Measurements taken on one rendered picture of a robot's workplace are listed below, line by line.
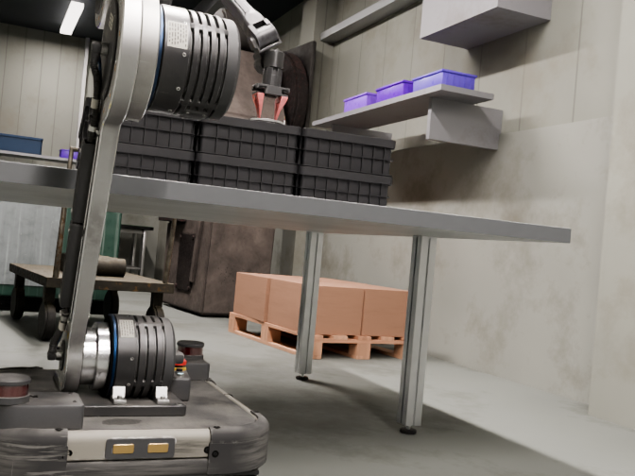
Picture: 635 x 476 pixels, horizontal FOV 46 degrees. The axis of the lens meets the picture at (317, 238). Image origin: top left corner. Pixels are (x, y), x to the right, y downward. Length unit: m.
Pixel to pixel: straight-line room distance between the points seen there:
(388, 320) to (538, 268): 0.92
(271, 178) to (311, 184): 0.12
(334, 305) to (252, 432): 2.70
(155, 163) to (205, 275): 3.63
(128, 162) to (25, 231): 3.25
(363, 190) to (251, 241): 3.59
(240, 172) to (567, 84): 2.21
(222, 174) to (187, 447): 0.94
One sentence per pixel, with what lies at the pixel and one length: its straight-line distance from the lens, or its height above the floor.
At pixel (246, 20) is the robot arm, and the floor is 1.23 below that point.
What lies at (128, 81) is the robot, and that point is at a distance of 1.22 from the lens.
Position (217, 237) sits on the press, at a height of 0.60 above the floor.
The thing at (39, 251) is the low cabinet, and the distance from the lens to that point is 5.31.
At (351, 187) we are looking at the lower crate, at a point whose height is 0.78.
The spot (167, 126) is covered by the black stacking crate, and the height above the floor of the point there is 0.88.
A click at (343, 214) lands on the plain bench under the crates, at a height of 0.67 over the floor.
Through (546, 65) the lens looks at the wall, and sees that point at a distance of 4.12.
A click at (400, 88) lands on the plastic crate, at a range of 4.37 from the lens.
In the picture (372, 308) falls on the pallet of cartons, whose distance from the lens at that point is 4.24.
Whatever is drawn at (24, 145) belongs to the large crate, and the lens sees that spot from 9.09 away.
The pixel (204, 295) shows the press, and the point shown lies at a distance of 5.70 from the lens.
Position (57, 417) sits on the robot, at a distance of 1.39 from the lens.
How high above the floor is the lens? 0.59
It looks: 1 degrees up
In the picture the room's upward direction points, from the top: 5 degrees clockwise
